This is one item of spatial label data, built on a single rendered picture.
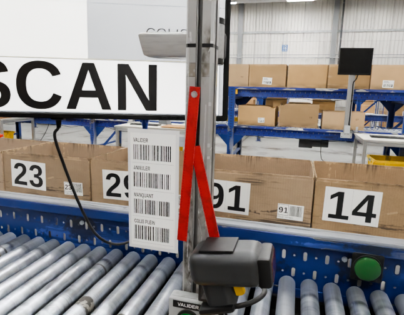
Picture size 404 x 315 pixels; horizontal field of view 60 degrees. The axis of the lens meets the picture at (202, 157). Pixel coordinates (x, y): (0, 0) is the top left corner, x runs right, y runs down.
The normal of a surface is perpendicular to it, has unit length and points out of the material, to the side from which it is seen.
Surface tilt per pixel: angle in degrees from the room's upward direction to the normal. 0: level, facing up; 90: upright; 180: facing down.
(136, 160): 90
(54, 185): 91
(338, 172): 90
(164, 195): 90
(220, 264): 79
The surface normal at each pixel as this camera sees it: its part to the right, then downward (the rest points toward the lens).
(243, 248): -0.11, -0.98
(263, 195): -0.26, 0.18
